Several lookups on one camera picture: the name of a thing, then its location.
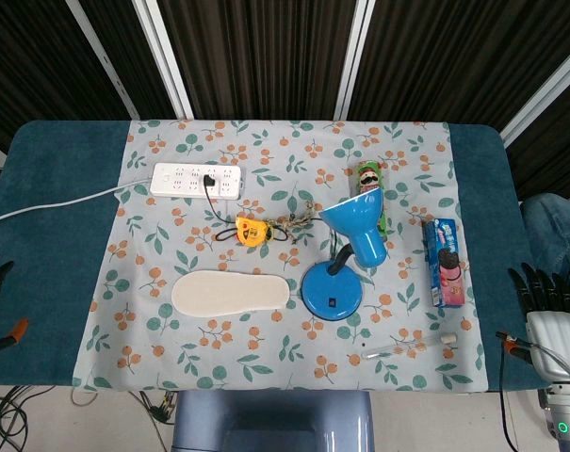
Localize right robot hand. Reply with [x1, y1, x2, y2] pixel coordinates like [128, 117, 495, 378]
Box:
[507, 262, 570, 385]

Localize blue desk lamp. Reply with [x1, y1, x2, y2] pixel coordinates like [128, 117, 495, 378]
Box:
[300, 188, 389, 323]

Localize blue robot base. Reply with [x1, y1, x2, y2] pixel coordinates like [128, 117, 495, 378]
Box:
[171, 389, 376, 452]

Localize orange black spring clamp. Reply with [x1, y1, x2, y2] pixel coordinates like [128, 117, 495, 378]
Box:
[0, 316, 30, 363]
[495, 331, 534, 364]

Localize teal table cover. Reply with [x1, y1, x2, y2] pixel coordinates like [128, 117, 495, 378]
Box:
[0, 120, 547, 393]

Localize person's leg in jeans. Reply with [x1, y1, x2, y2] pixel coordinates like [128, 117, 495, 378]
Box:
[519, 191, 570, 288]

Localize blue cookie box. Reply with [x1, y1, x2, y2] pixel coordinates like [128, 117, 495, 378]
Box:
[421, 218, 467, 309]

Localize glass test tube white cap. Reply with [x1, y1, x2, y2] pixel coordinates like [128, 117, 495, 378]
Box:
[364, 331, 458, 362]

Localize white power strip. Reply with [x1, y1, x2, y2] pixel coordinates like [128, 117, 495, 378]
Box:
[149, 162, 245, 201]

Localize white shoe insole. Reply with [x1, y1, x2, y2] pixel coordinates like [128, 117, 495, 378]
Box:
[171, 269, 291, 317]

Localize green chips can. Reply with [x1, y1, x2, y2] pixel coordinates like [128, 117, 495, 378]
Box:
[349, 159, 389, 241]

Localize yellow tape measure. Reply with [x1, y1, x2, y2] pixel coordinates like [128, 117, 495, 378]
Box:
[213, 216, 289, 249]

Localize floral tablecloth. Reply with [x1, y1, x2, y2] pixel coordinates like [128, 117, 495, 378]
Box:
[71, 119, 491, 393]

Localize thin black cable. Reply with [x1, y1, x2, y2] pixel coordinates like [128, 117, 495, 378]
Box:
[498, 341, 521, 452]

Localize white power strip cable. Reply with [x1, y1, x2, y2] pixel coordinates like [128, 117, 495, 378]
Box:
[0, 176, 155, 232]

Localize tangled floor cables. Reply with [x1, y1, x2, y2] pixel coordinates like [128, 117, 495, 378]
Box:
[0, 384, 55, 452]

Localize black power plug with cable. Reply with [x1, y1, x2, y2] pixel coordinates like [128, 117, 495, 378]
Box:
[202, 173, 238, 225]

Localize aluminium frame post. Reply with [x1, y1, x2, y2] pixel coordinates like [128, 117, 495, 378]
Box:
[333, 0, 376, 121]
[65, 0, 141, 120]
[132, 0, 195, 120]
[498, 44, 570, 148]

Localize braided brown rope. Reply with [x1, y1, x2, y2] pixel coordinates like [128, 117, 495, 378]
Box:
[270, 200, 324, 245]

